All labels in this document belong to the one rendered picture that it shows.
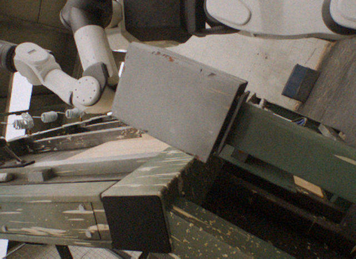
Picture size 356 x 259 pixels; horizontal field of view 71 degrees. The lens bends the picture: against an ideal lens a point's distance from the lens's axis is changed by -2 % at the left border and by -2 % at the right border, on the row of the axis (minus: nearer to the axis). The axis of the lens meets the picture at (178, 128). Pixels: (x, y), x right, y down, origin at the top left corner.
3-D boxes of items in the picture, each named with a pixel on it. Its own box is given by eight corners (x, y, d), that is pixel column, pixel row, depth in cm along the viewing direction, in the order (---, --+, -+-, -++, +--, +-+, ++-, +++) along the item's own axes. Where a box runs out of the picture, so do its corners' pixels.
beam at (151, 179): (174, 256, 40) (161, 192, 38) (112, 251, 45) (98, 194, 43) (257, 103, 242) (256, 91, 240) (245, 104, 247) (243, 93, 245)
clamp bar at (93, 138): (202, 135, 104) (191, 76, 101) (11, 156, 149) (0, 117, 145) (207, 130, 113) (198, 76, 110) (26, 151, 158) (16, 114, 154)
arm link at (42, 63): (19, 72, 79) (48, 92, 75) (9, 48, 72) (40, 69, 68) (37, 62, 82) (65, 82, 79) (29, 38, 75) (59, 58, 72)
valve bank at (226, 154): (329, 140, 52) (223, 94, 57) (296, 195, 56) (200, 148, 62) (303, 108, 97) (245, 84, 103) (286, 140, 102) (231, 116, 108)
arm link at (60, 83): (60, 93, 80) (105, 125, 76) (36, 85, 70) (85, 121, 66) (78, 66, 80) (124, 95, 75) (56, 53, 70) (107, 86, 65)
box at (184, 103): (247, 87, 31) (127, 39, 36) (212, 167, 35) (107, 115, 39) (254, 83, 42) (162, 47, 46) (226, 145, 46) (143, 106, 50)
